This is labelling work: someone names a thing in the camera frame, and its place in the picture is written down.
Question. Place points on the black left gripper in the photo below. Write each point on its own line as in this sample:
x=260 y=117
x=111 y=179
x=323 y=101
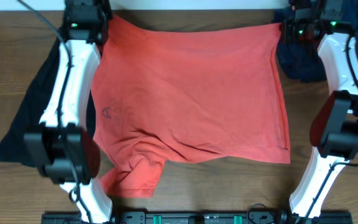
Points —
x=107 y=9

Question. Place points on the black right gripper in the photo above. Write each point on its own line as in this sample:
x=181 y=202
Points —
x=287 y=28

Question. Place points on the red orange t-shirt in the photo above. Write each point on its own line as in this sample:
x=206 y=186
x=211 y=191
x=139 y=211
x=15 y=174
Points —
x=186 y=97

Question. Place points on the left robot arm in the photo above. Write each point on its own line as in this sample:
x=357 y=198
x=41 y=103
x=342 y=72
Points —
x=59 y=145

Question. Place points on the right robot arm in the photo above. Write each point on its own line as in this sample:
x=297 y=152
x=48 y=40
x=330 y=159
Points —
x=334 y=131

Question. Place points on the folded navy blue clothes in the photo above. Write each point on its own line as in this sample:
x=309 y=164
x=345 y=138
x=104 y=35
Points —
x=301 y=62

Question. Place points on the black t-shirt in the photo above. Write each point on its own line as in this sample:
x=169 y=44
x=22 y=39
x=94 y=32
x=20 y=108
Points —
x=36 y=99

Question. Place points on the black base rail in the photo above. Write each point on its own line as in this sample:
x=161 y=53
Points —
x=254 y=215

